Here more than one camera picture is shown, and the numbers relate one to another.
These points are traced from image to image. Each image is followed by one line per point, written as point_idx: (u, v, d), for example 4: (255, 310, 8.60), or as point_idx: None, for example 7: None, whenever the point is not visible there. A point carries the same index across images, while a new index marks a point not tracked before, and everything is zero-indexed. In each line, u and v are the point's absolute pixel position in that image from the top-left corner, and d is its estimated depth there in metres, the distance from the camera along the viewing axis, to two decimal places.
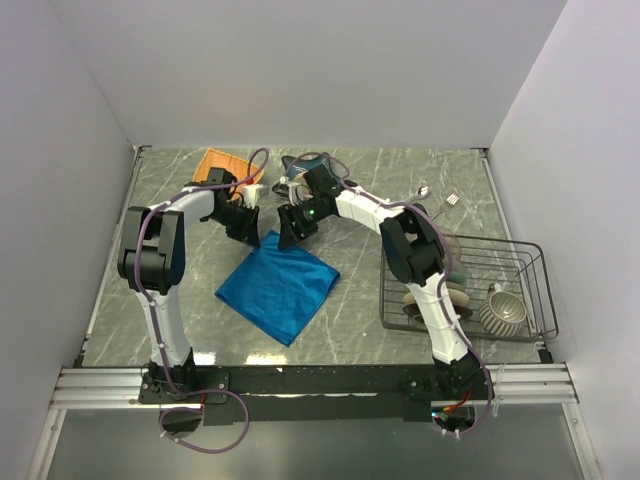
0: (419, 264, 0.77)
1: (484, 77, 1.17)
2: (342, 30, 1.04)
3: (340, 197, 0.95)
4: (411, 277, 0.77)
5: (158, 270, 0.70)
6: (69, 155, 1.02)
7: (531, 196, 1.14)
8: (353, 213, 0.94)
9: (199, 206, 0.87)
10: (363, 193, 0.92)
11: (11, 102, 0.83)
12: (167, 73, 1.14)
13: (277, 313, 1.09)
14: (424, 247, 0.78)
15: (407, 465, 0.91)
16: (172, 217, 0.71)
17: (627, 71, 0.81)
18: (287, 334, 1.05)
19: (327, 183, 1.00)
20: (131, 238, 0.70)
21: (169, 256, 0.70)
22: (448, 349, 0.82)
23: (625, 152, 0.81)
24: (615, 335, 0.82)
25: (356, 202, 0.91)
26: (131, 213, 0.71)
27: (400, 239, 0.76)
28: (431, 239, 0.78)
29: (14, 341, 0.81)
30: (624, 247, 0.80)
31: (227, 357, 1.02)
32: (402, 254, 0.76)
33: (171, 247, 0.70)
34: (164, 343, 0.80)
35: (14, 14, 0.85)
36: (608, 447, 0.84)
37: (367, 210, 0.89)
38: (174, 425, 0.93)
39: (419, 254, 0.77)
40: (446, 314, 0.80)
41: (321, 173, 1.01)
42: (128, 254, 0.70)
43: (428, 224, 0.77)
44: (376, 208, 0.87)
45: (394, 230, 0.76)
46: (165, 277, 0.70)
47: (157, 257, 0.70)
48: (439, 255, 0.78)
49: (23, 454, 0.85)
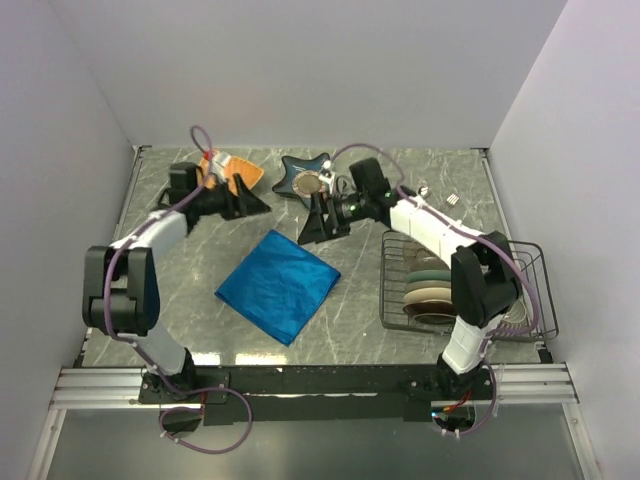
0: (492, 308, 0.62)
1: (484, 77, 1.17)
2: (341, 31, 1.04)
3: (396, 208, 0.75)
4: (478, 321, 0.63)
5: (131, 315, 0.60)
6: (69, 155, 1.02)
7: (532, 196, 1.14)
8: (412, 230, 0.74)
9: (169, 235, 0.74)
10: (427, 207, 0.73)
11: (12, 102, 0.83)
12: (168, 73, 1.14)
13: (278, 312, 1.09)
14: (500, 287, 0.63)
15: (407, 465, 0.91)
16: (141, 256, 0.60)
17: (626, 71, 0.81)
18: (287, 334, 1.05)
19: (379, 184, 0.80)
20: (96, 284, 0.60)
21: (141, 299, 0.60)
22: (463, 365, 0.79)
23: (625, 153, 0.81)
24: (615, 335, 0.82)
25: (416, 218, 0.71)
26: (91, 255, 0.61)
27: (477, 277, 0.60)
28: (508, 278, 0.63)
29: (14, 341, 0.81)
30: (624, 247, 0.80)
31: (227, 357, 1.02)
32: (477, 296, 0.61)
33: (141, 290, 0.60)
34: (157, 363, 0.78)
35: (14, 14, 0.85)
36: (608, 447, 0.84)
37: (433, 233, 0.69)
38: (174, 425, 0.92)
39: (494, 295, 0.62)
40: (479, 346, 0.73)
41: (373, 171, 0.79)
42: (93, 301, 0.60)
43: (509, 264, 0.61)
44: (445, 232, 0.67)
45: (471, 266, 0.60)
46: (138, 323, 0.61)
47: (129, 301, 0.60)
48: (516, 297, 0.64)
49: (23, 454, 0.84)
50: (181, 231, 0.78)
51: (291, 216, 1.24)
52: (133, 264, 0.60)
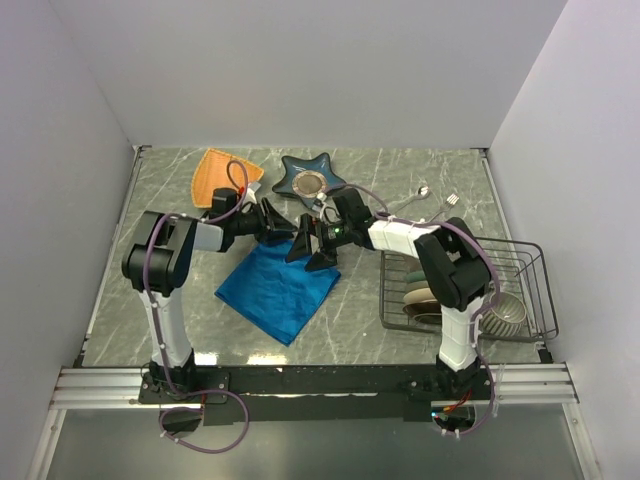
0: (467, 286, 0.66)
1: (484, 77, 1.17)
2: (341, 31, 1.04)
3: (372, 227, 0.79)
4: (457, 301, 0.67)
5: (163, 271, 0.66)
6: (69, 156, 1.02)
7: (532, 196, 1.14)
8: (388, 245, 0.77)
9: (206, 237, 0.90)
10: (397, 219, 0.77)
11: (12, 102, 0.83)
12: (168, 74, 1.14)
13: (278, 312, 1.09)
14: (469, 267, 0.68)
15: (407, 465, 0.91)
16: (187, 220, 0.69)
17: (626, 71, 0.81)
18: (287, 333, 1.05)
19: (359, 212, 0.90)
20: (141, 238, 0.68)
21: (176, 256, 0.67)
22: (459, 360, 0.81)
23: (625, 153, 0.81)
24: (615, 336, 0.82)
25: (390, 228, 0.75)
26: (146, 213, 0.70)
27: (442, 257, 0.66)
28: (475, 256, 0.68)
29: (14, 341, 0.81)
30: (624, 248, 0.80)
31: (226, 357, 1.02)
32: (446, 275, 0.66)
33: (180, 248, 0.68)
34: (165, 345, 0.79)
35: (14, 14, 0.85)
36: (608, 447, 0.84)
37: (400, 233, 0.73)
38: (174, 425, 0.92)
39: (465, 274, 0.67)
40: (469, 335, 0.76)
41: (354, 200, 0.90)
42: (135, 251, 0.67)
43: (471, 243, 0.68)
44: (410, 229, 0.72)
45: (433, 247, 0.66)
46: (168, 278, 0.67)
47: (165, 256, 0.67)
48: (487, 275, 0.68)
49: (23, 454, 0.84)
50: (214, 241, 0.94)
51: (291, 216, 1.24)
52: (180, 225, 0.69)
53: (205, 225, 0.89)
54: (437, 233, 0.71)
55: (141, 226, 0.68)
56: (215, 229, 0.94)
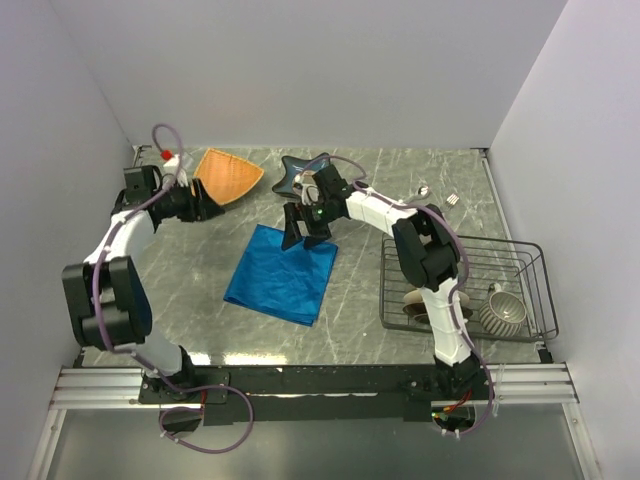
0: (434, 269, 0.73)
1: (484, 78, 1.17)
2: (342, 32, 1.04)
3: (351, 198, 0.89)
4: (425, 282, 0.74)
5: (125, 326, 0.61)
6: (69, 155, 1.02)
7: (532, 196, 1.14)
8: (365, 216, 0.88)
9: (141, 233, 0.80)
10: (375, 194, 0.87)
11: (11, 102, 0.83)
12: (167, 73, 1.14)
13: (295, 298, 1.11)
14: (438, 251, 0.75)
15: (408, 465, 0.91)
16: (121, 265, 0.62)
17: (627, 71, 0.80)
18: (309, 314, 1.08)
19: (337, 184, 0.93)
20: (81, 307, 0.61)
21: (131, 310, 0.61)
22: (452, 353, 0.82)
23: (626, 153, 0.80)
24: (615, 336, 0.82)
25: (367, 204, 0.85)
26: (72, 275, 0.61)
27: (413, 242, 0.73)
28: (445, 242, 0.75)
29: (13, 341, 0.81)
30: (625, 248, 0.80)
31: (227, 356, 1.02)
32: (417, 258, 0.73)
33: (129, 300, 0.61)
34: (157, 367, 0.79)
35: (13, 13, 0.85)
36: (608, 448, 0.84)
37: (379, 212, 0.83)
38: (174, 425, 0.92)
39: (433, 258, 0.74)
40: (454, 319, 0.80)
41: (331, 173, 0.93)
42: (85, 320, 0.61)
43: (442, 228, 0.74)
44: (388, 210, 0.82)
45: (407, 232, 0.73)
46: (134, 331, 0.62)
47: (120, 311, 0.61)
48: (454, 258, 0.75)
49: (23, 454, 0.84)
50: (148, 230, 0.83)
51: None
52: (117, 274, 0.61)
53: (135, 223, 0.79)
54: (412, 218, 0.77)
55: (76, 294, 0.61)
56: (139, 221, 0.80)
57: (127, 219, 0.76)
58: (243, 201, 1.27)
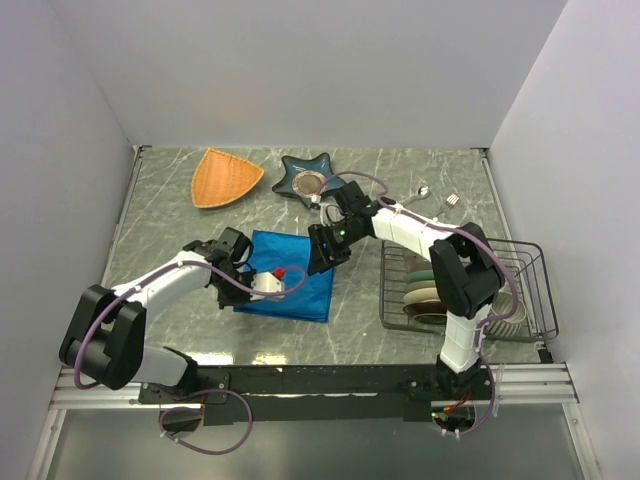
0: (476, 295, 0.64)
1: (484, 77, 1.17)
2: (342, 32, 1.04)
3: (378, 216, 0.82)
4: (465, 310, 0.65)
5: (99, 371, 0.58)
6: (69, 156, 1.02)
7: (531, 196, 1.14)
8: (394, 235, 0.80)
9: (186, 282, 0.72)
10: (405, 211, 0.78)
11: (10, 103, 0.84)
12: (167, 73, 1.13)
13: (302, 300, 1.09)
14: (480, 275, 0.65)
15: (407, 465, 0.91)
16: (130, 315, 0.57)
17: (627, 72, 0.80)
18: (320, 312, 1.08)
19: (360, 201, 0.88)
20: (79, 327, 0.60)
21: (113, 361, 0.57)
22: (461, 362, 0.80)
23: (627, 153, 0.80)
24: (615, 336, 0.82)
25: (396, 222, 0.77)
26: (89, 297, 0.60)
27: (455, 267, 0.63)
28: (489, 266, 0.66)
29: (13, 342, 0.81)
30: (625, 248, 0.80)
31: (259, 356, 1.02)
32: (458, 285, 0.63)
33: (115, 351, 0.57)
34: (157, 379, 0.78)
35: (11, 12, 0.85)
36: (608, 448, 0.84)
37: (410, 231, 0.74)
38: (174, 425, 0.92)
39: (475, 283, 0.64)
40: (474, 341, 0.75)
41: (353, 190, 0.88)
42: (73, 342, 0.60)
43: (486, 251, 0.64)
44: (422, 229, 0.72)
45: (448, 254, 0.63)
46: (104, 381, 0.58)
47: (105, 357, 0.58)
48: (497, 284, 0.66)
49: (23, 454, 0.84)
50: (193, 283, 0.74)
51: (291, 216, 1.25)
52: (120, 321, 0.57)
53: (185, 273, 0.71)
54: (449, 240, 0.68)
55: (80, 316, 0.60)
56: (193, 271, 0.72)
57: (185, 261, 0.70)
58: (243, 201, 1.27)
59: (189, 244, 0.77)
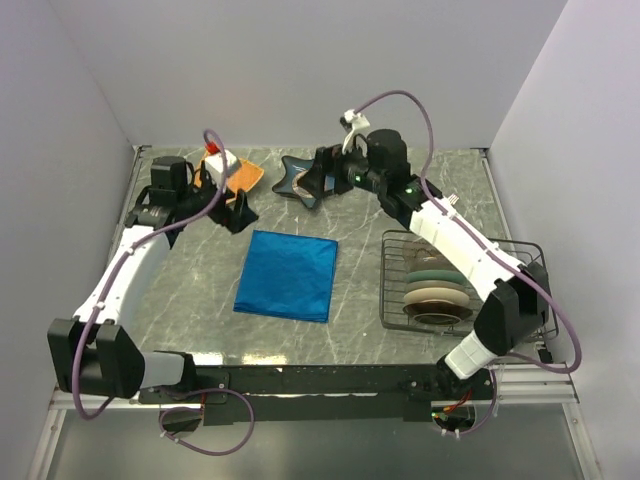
0: (517, 338, 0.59)
1: (484, 77, 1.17)
2: (342, 31, 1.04)
3: (421, 215, 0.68)
4: (501, 351, 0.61)
5: (109, 390, 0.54)
6: (69, 155, 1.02)
7: (532, 196, 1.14)
8: (436, 241, 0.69)
9: (147, 263, 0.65)
10: (458, 219, 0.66)
11: (11, 102, 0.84)
12: (167, 73, 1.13)
13: (302, 300, 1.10)
14: (530, 318, 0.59)
15: (407, 466, 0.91)
16: (110, 336, 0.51)
17: (628, 70, 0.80)
18: (320, 313, 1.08)
19: (397, 175, 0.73)
20: (63, 365, 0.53)
21: (116, 378, 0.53)
22: (467, 370, 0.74)
23: (627, 152, 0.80)
24: (615, 335, 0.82)
25: (446, 233, 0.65)
26: (55, 336, 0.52)
27: (514, 316, 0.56)
28: (540, 311, 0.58)
29: (12, 342, 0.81)
30: (625, 248, 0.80)
31: (245, 356, 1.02)
32: (507, 333, 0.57)
33: (115, 370, 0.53)
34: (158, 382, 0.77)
35: (12, 12, 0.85)
36: (607, 448, 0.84)
37: (465, 254, 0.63)
38: (174, 425, 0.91)
39: (521, 326, 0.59)
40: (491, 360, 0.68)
41: (396, 158, 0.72)
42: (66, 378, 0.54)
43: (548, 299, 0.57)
44: (481, 257, 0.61)
45: (511, 305, 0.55)
46: (120, 395, 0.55)
47: (105, 378, 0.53)
48: (541, 323, 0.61)
49: (23, 454, 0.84)
50: (155, 258, 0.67)
51: (291, 216, 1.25)
52: (103, 346, 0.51)
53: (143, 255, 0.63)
54: (512, 283, 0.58)
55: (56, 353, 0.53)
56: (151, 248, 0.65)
57: (134, 247, 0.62)
58: None
59: (129, 218, 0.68)
